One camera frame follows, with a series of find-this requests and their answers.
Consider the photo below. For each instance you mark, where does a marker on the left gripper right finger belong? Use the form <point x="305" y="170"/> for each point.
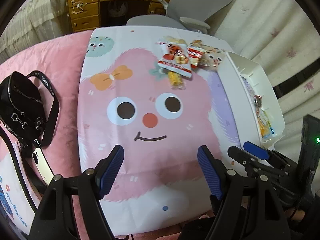
<point x="213" y="170"/>

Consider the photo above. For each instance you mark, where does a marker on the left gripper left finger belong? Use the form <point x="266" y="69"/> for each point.
<point x="107" y="170"/>

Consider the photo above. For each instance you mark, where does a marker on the dark seaweed snack packet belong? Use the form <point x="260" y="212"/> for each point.
<point x="258" y="101"/>

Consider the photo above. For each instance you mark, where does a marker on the orange white snack box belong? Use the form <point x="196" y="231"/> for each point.
<point x="176" y="81"/>

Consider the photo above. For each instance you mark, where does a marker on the clear bag brown pastry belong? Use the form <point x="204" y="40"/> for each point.
<point x="212" y="57"/>

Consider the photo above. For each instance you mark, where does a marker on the red-trim clear snack bag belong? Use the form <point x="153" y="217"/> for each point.
<point x="195" y="53"/>

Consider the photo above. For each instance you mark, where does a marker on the red white cracker bag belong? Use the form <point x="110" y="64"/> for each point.
<point x="175" y="58"/>

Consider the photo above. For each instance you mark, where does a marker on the yellow egg-roll snack bag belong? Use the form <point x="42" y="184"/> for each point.
<point x="264" y="123"/>

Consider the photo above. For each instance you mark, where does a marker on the white smartphone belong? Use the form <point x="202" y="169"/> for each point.
<point x="42" y="165"/>

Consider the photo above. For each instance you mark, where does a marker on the cartoon pink table mat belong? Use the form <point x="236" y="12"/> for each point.
<point x="126" y="99"/>

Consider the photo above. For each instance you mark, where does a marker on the white plastic organizer bin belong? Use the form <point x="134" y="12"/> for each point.
<point x="242" y="79"/>

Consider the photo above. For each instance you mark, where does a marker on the pink bed blanket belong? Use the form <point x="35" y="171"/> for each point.
<point x="61" y="60"/>

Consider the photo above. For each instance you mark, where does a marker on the floral white curtain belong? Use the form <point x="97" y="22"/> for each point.
<point x="277" y="34"/>

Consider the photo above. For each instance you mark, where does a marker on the grey office chair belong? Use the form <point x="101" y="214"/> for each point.
<point x="183" y="14"/>

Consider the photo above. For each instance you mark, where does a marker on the beige covered cabinet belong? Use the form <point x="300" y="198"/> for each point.
<point x="34" y="22"/>

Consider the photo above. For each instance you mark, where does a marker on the black camera bag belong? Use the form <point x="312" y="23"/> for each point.
<point x="22" y="110"/>

